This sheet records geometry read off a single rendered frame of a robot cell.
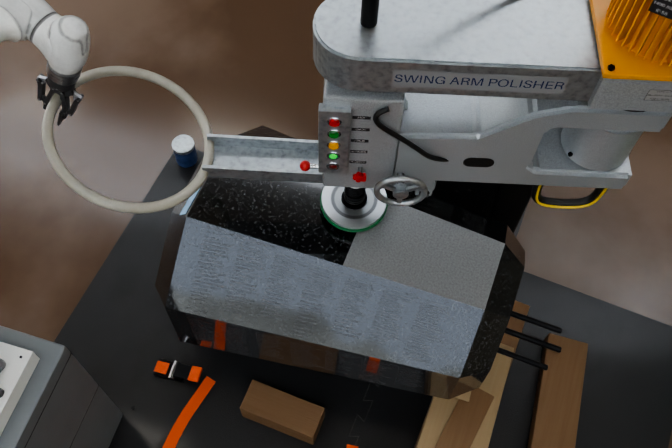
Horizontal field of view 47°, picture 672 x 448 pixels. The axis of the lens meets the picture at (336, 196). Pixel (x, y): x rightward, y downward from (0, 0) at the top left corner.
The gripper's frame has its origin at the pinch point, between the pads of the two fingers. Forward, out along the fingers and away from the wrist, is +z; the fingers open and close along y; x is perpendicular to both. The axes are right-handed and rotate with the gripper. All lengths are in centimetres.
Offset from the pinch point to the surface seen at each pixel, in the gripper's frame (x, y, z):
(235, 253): -6, 67, 18
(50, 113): -6.9, 1.0, -9.9
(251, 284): -12, 77, 21
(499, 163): 14, 115, -58
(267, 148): 14, 60, -14
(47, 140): -15.0, 4.4, -9.9
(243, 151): 11, 54, -11
